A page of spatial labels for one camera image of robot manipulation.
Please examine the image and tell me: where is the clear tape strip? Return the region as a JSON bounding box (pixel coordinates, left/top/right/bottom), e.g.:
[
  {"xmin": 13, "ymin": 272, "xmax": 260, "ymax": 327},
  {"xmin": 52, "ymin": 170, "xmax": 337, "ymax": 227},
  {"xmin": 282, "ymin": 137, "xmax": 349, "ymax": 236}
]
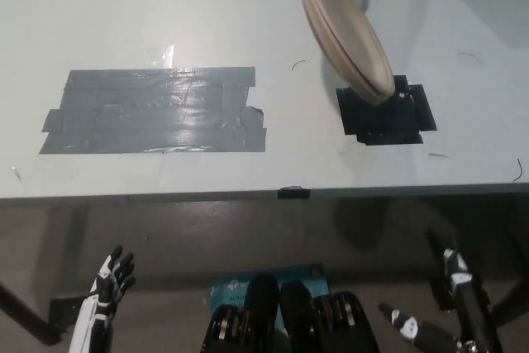
[{"xmin": 141, "ymin": 42, "xmax": 175, "ymax": 68}]

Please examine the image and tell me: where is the small black tape piece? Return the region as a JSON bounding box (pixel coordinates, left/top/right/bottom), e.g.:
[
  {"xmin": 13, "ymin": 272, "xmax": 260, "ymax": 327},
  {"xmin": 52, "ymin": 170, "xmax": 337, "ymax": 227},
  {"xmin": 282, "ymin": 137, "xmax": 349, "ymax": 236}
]
[{"xmin": 277, "ymin": 184, "xmax": 312, "ymax": 200}]

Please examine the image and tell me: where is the black tape patch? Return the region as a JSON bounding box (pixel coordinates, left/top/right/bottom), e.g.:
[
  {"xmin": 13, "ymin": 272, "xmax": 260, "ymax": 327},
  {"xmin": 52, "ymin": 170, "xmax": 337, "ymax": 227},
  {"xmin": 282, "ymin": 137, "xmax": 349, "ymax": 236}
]
[{"xmin": 335, "ymin": 74, "xmax": 438, "ymax": 146}]

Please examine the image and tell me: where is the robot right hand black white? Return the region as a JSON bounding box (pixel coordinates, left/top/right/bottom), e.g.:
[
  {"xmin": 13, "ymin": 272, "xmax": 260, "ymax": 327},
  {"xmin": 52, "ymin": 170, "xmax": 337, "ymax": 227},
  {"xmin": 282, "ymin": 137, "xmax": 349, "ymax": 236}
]
[{"xmin": 377, "ymin": 227, "xmax": 506, "ymax": 353}]

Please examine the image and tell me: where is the teal cardboard box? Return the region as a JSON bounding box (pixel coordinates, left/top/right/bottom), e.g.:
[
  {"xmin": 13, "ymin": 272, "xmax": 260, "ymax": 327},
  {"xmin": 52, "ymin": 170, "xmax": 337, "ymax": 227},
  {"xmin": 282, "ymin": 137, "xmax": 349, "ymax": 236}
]
[{"xmin": 207, "ymin": 262, "xmax": 332, "ymax": 332}]

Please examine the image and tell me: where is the beige paper plate stack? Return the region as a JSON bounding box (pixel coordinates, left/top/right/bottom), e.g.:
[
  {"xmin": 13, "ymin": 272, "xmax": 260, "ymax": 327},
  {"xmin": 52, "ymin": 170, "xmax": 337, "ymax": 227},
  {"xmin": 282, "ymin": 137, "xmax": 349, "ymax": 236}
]
[{"xmin": 298, "ymin": 0, "xmax": 395, "ymax": 107}]

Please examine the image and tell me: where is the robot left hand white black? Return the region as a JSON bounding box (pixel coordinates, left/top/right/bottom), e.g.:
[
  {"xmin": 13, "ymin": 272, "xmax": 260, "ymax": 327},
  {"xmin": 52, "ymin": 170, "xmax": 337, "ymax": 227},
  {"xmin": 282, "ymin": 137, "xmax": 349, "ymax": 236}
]
[{"xmin": 67, "ymin": 245, "xmax": 137, "ymax": 353}]

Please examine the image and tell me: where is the black slanted table leg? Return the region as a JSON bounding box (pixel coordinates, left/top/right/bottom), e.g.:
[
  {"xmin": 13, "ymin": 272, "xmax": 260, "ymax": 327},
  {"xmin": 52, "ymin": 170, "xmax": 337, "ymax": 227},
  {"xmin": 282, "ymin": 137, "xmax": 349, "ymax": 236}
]
[{"xmin": 0, "ymin": 280, "xmax": 64, "ymax": 346}]

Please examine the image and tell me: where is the black table foot block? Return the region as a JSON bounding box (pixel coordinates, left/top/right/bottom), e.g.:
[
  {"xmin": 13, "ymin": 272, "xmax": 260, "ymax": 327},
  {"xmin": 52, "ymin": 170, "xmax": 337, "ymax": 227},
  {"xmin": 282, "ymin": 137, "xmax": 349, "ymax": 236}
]
[{"xmin": 428, "ymin": 276, "xmax": 456, "ymax": 312}]

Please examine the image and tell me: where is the grey duct tape patch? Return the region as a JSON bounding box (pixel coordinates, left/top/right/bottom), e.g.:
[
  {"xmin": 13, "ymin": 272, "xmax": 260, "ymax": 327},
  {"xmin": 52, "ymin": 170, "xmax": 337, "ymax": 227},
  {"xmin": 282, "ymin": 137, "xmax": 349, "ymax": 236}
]
[{"xmin": 37, "ymin": 66, "xmax": 268, "ymax": 156}]

